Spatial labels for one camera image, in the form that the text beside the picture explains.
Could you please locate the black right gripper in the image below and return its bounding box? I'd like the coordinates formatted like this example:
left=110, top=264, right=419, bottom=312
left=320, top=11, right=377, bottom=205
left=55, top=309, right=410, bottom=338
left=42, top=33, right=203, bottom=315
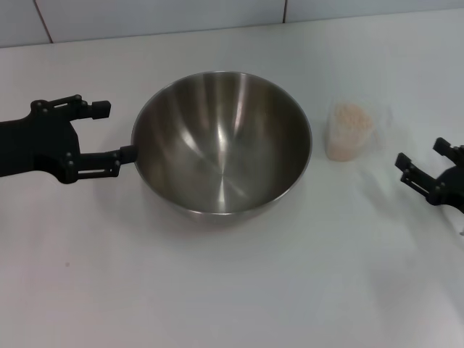
left=394, top=137, right=464, bottom=215

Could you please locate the stainless steel mixing bowl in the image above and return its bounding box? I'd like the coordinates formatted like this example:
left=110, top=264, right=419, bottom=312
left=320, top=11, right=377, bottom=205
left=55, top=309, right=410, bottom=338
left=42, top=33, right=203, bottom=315
left=130, top=70, right=313, bottom=231

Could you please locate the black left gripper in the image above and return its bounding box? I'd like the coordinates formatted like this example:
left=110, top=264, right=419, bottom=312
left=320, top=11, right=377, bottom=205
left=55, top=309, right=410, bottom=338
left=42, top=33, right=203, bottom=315
left=0, top=94, right=138, bottom=185

